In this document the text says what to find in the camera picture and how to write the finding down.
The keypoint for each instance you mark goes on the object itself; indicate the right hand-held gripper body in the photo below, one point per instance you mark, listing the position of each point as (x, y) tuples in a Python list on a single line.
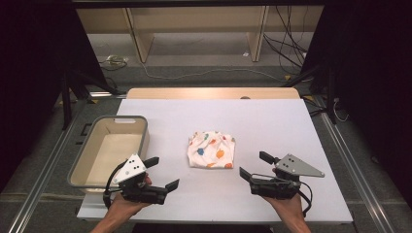
[(291, 168)]

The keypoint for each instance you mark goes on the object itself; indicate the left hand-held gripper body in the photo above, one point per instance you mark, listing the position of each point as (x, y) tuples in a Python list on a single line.
[(131, 170)]

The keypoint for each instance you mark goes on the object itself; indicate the aluminium floor rail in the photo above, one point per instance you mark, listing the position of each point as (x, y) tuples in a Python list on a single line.
[(356, 168), (39, 184)]

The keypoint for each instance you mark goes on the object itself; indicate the light wooden desk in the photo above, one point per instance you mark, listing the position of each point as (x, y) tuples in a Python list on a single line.
[(194, 93)]

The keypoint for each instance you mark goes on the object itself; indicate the beige basket with grey rim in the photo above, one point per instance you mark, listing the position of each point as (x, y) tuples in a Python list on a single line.
[(107, 152)]

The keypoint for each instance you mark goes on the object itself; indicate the white table board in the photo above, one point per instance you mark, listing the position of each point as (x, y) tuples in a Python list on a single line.
[(259, 126)]

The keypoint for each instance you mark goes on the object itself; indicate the person's left hand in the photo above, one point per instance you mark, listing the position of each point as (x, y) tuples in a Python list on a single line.
[(126, 207)]

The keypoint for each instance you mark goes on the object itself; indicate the black tripod stand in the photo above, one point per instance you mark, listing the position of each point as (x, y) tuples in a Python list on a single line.
[(66, 97), (330, 93)]

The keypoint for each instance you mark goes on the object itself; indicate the person's right hand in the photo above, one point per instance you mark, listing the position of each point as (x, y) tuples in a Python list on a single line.
[(290, 207)]

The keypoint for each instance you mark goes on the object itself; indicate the black curtain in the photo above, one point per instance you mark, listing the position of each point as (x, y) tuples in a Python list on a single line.
[(372, 81), (32, 81)]

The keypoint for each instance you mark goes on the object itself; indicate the white cloth with colourful print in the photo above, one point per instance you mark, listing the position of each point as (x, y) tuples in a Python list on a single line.
[(210, 150)]

